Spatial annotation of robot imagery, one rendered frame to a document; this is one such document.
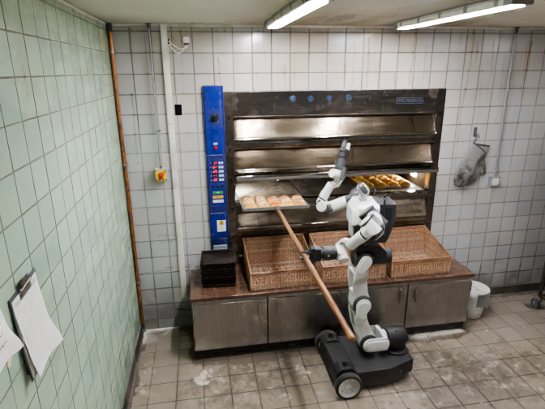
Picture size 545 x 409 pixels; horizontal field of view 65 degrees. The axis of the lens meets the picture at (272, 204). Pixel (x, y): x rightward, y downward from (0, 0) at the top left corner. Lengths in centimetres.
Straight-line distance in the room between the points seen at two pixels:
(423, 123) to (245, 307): 222
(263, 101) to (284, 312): 173
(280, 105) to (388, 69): 96
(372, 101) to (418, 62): 49
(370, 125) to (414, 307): 162
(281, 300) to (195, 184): 120
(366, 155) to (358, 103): 46
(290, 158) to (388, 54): 117
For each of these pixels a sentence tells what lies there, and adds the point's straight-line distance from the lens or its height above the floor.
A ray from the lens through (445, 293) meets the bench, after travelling 405.
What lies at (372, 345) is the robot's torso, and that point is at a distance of 344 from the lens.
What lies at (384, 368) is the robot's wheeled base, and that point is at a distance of 344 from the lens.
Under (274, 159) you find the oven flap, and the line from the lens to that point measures 365.
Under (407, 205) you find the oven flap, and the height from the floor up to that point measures 104.
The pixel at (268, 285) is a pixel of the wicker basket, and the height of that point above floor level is 62.
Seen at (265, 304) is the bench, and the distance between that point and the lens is 351.
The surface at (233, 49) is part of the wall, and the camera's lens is 354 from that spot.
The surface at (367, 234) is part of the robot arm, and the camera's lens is 250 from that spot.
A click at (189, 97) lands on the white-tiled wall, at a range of 353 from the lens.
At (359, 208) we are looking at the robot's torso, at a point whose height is 139.
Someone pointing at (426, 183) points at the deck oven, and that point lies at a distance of 424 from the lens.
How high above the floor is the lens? 226
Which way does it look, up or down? 18 degrees down
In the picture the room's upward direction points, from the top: straight up
